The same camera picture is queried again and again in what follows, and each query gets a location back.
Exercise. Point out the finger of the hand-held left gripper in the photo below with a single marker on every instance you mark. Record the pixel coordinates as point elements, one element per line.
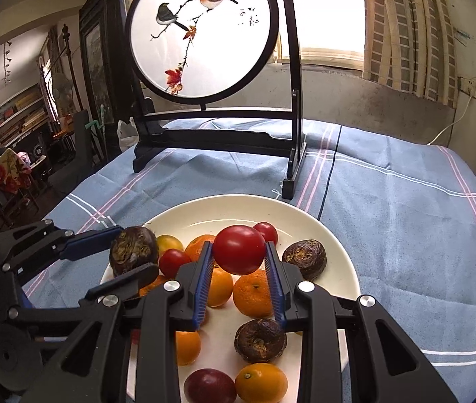
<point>87,241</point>
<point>116,287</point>

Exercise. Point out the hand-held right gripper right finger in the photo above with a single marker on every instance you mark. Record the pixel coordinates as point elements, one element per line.
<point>273,285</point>

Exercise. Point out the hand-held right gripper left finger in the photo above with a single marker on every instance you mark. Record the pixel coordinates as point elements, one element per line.
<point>202,289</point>

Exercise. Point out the small orange citrus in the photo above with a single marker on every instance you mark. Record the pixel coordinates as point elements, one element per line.
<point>152,286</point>

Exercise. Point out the dark brown water chestnut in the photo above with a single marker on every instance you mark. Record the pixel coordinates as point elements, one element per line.
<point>260,340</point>
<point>133,249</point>
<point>304,259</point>

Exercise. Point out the orange mandarin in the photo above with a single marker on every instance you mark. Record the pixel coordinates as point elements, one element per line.
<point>220,287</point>
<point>187,346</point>
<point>198,245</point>
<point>252,296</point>

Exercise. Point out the white ceramic plate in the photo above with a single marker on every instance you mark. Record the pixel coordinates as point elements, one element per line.
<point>221,214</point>

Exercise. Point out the dark red plum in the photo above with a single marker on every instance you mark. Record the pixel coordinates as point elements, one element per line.
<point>210,386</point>

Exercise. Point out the yellow orange citrus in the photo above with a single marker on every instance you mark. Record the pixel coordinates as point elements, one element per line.
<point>261,383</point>

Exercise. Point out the small red cherry tomato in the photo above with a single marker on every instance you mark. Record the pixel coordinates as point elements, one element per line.
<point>267,231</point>

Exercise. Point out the yellow green round fruit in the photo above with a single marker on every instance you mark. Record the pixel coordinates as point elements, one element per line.
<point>170,243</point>

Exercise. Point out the grey chair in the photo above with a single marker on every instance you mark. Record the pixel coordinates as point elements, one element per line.
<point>74,151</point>

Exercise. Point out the red floral cloth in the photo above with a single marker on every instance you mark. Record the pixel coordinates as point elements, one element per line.
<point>5,172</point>

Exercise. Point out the white plastic bag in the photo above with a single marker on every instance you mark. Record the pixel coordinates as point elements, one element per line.
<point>127,134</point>

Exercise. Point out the blue checked tablecloth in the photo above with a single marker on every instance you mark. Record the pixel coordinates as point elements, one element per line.
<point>389,218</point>

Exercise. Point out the bookshelf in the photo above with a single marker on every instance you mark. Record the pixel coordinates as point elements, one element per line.
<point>11,113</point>

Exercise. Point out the standing fan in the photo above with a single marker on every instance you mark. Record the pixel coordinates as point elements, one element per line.
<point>62,88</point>

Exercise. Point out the dark wooden framed panel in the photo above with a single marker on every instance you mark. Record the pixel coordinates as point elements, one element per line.
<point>99,71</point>

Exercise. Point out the bird painting round screen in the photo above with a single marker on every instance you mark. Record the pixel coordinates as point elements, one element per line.
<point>204,50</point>

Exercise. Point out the window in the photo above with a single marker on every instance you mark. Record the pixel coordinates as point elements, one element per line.
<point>326,8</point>

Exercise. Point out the beige checked curtain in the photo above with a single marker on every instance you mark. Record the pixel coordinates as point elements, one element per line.
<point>406,29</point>

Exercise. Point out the white wall socket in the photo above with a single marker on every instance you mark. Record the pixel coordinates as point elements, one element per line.
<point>472,89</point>

